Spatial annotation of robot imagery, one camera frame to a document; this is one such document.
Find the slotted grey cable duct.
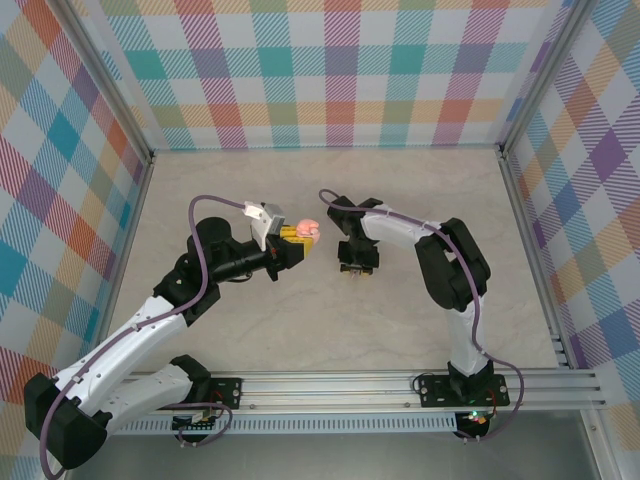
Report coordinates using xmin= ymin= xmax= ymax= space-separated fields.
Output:
xmin=102 ymin=412 xmax=459 ymax=435

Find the aluminium frame side bar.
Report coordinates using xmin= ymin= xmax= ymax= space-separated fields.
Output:
xmin=498 ymin=149 xmax=609 ymax=480
xmin=97 ymin=154 xmax=156 ymax=346

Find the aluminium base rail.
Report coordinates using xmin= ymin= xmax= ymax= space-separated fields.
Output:
xmin=119 ymin=369 xmax=606 ymax=414

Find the small circuit board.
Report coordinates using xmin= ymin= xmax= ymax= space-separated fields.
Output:
xmin=172 ymin=409 xmax=219 ymax=434

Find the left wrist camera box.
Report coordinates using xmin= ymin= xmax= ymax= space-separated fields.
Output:
xmin=242 ymin=201 xmax=286 ymax=251

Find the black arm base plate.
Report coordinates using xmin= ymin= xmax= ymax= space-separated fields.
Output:
xmin=417 ymin=372 xmax=510 ymax=407
xmin=207 ymin=377 xmax=245 ymax=409

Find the pink earbud charging case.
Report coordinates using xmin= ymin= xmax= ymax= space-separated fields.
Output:
xmin=294 ymin=217 xmax=322 ymax=241

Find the aluminium frame post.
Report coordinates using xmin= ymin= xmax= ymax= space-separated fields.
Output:
xmin=58 ymin=0 xmax=155 ymax=164
xmin=498 ymin=0 xmax=594 ymax=159

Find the circuit board with lights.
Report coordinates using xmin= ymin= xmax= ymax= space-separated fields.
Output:
xmin=462 ymin=407 xmax=496 ymax=429

